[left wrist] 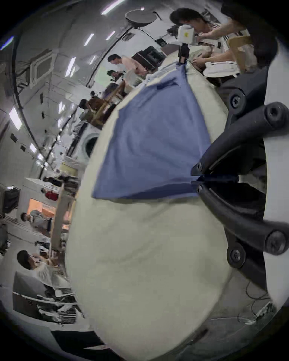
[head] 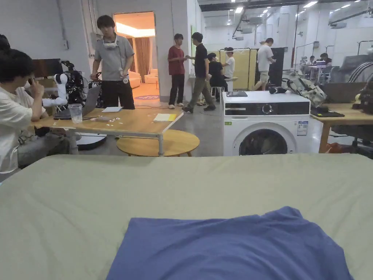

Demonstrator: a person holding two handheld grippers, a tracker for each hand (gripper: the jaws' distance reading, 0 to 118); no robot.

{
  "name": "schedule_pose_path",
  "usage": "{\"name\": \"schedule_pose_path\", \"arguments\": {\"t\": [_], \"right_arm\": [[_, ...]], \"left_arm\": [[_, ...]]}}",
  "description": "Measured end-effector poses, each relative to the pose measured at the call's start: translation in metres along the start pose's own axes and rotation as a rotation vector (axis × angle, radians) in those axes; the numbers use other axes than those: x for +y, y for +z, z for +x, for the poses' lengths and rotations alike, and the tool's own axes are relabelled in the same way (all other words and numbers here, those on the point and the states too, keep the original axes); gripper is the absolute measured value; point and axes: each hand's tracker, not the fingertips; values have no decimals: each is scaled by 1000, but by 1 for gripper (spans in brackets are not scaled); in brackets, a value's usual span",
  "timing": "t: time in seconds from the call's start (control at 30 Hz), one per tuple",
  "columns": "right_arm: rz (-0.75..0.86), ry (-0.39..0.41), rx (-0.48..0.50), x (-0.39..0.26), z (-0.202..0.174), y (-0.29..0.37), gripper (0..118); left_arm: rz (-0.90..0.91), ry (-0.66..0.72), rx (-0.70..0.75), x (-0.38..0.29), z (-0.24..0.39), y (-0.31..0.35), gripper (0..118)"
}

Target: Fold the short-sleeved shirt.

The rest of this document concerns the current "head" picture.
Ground round low wooden table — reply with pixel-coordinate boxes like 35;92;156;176
116;129;200;158

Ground rectangular wooden table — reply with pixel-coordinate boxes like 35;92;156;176
31;86;184;156

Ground white washing machine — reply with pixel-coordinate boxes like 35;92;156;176
222;86;312;156

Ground blue shirt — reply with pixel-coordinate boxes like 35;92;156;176
105;206;354;280

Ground white robot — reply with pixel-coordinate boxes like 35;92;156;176
42;60;103;113

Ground group of people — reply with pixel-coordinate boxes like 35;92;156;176
300;52;333;80

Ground wooden desk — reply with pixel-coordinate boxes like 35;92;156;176
281;62;373;154

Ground black office chair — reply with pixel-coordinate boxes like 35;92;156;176
331;125;373;160

